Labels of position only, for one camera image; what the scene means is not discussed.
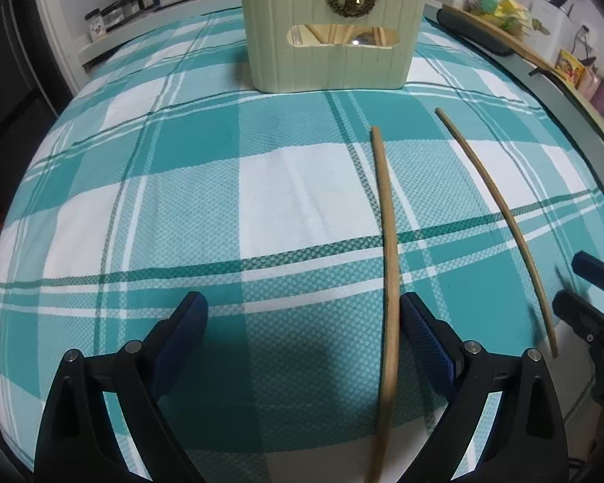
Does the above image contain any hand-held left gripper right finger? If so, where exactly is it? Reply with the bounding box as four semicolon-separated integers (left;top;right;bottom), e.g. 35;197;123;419
397;292;569;483

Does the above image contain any teal white plaid tablecloth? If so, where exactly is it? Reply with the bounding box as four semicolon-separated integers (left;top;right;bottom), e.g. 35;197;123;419
0;7;604;483

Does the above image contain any yellow snack packet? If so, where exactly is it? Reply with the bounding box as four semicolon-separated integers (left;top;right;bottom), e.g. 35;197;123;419
556;49;587;86

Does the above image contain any wooden board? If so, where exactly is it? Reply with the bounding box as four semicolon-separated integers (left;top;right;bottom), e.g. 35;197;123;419
443;4;559;74

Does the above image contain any dark refrigerator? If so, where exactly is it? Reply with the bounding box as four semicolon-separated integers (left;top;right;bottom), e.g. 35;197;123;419
0;0;56;126

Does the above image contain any clear seasoning container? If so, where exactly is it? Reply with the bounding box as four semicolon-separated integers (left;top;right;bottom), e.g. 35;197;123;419
101;2;126;28

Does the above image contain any thick bamboo chopstick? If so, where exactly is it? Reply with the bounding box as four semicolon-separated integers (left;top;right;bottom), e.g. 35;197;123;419
365;126;401;483

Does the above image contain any white utensil box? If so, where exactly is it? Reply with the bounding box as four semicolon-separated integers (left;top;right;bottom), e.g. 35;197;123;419
528;0;579;61

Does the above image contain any spice jar with black lid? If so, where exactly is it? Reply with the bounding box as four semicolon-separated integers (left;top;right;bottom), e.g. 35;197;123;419
85;9;105;41

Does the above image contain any bag of yellow green toys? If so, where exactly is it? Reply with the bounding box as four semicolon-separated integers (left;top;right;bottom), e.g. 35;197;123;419
465;0;532;36

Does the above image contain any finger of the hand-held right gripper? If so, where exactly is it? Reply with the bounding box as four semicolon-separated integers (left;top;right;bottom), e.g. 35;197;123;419
552;289;604;345
571;252;604;295

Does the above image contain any cream ribbed utensil holder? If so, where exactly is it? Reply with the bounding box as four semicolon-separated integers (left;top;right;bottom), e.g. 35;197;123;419
238;0;430;94

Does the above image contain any black tray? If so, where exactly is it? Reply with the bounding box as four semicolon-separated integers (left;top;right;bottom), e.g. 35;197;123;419
435;7;514;56

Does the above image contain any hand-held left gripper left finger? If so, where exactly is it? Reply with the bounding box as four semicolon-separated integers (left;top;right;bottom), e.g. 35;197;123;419
34;291;209;483

